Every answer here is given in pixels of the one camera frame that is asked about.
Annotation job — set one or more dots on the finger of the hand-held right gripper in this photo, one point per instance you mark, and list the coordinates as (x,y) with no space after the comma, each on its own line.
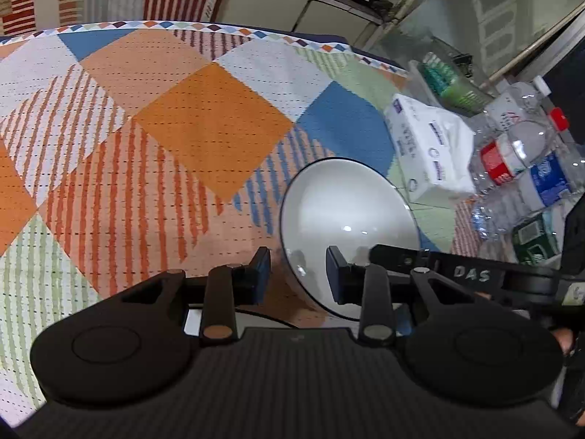
(470,274)

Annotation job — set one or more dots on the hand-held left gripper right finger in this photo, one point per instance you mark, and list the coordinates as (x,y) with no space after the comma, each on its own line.
(337,279)

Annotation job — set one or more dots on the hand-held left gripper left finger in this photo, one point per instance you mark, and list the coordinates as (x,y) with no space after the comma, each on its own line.
(260,272)

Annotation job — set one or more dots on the white ribbed bowl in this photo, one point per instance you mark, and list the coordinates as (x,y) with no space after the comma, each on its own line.
(347,210)

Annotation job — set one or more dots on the person's right hand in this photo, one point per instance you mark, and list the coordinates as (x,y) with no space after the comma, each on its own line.
(564,340)

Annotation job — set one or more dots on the green label water bottle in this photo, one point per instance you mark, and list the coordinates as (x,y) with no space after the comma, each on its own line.
(534,242)

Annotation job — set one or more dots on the blue label water bottle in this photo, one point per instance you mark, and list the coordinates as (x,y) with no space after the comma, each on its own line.
(548,178)

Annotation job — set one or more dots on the red label water bottle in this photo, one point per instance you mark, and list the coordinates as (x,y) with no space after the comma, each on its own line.
(496,160)

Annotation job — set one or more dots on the white tissue pack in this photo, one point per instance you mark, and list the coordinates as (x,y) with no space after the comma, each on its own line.
(429,146)

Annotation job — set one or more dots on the white cap clear bottle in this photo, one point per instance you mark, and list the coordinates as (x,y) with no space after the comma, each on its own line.
(512,105)

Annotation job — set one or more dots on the patchwork tablecloth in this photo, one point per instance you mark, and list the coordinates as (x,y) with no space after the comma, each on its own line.
(137,146)

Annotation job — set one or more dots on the green striped packet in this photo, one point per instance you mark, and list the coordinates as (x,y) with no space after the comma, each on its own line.
(452,87)

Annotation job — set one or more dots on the grey metal panel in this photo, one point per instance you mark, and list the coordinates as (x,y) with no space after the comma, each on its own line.
(480,18)

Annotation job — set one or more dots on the white base cabinet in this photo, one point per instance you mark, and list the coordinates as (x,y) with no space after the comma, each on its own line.
(283,13)

